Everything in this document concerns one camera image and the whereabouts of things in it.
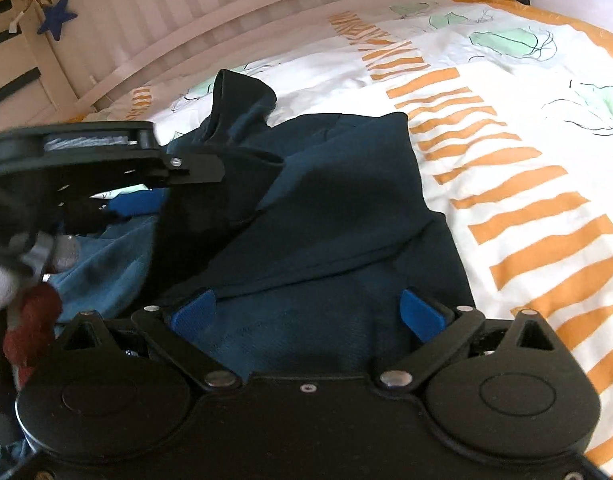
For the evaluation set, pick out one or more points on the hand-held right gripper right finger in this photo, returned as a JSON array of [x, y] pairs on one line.
[[421, 312]]

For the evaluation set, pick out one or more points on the person's left hand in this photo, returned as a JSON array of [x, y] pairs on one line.
[[56, 255]]

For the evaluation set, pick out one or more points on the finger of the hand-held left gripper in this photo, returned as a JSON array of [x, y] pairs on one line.
[[196, 169], [136, 204]]

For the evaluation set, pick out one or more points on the white orange printed blanket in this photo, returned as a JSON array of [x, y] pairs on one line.
[[486, 125]]

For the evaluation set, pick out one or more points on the blue star decoration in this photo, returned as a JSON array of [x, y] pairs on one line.
[[59, 20]]

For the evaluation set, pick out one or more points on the white slatted bed frame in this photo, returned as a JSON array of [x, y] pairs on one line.
[[161, 10]]

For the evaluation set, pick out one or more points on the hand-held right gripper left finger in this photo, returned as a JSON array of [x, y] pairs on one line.
[[194, 312]]

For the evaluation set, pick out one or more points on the dark blue garment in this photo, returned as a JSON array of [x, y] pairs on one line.
[[336, 200]]

